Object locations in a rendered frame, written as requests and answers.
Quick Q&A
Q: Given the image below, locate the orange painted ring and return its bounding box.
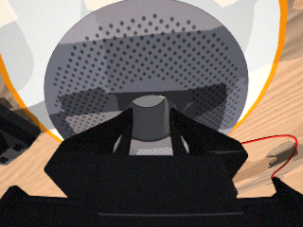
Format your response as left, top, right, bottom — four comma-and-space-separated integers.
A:
0, 0, 288, 143

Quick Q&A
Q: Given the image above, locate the white flat circular area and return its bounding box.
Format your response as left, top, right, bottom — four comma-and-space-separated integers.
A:
0, 0, 280, 140

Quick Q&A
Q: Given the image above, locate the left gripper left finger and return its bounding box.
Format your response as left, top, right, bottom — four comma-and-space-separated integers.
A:
54, 108, 134, 155

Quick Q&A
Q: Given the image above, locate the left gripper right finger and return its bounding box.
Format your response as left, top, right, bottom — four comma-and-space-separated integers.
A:
169, 108, 248, 179

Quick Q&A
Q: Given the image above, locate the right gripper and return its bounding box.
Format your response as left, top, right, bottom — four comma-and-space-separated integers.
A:
271, 177, 303, 202

